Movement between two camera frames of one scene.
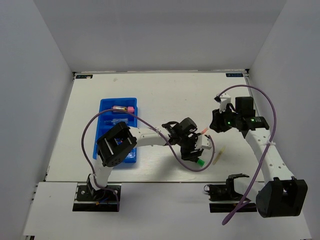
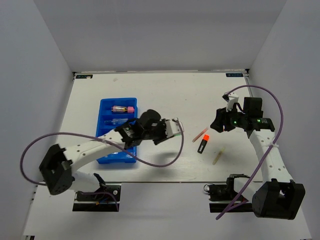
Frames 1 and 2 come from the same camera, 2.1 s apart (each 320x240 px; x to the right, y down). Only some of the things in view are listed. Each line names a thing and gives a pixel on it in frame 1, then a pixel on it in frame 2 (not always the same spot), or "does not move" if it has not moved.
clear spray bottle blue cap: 115,121 does not move
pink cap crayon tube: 126,108 does not move
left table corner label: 84,76 does not move
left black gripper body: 188,144 to 158,134
